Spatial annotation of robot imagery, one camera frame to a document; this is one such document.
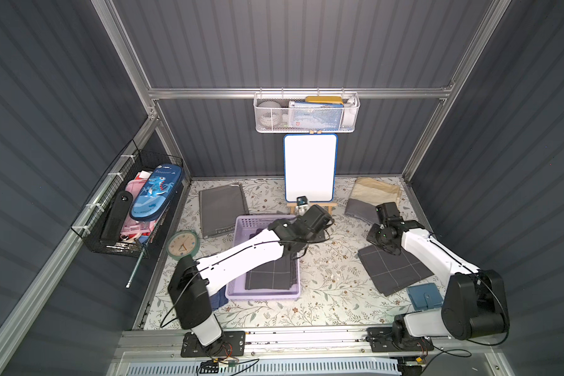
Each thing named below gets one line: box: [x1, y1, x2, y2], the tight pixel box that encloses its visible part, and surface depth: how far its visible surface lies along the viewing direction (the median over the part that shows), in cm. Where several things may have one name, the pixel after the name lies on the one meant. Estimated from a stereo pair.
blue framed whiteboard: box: [283, 133, 339, 203], surface depth 95 cm
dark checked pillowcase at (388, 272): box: [357, 245, 435, 297], surface depth 89 cm
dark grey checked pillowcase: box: [245, 251, 298, 290], surface depth 87 cm
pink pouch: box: [120, 170, 158, 239], surface depth 68 cm
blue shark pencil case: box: [129, 163, 184, 222], surface depth 69 cm
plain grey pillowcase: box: [198, 183, 250, 239], surface depth 111 cm
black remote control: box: [101, 190, 134, 246], surface depth 65 cm
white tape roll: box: [257, 100, 283, 127], surface depth 88 cm
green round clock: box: [165, 229, 201, 261], surface depth 96 cm
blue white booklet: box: [289, 101, 344, 131], surface depth 88 cm
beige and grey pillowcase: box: [344, 177, 401, 225], surface depth 114 cm
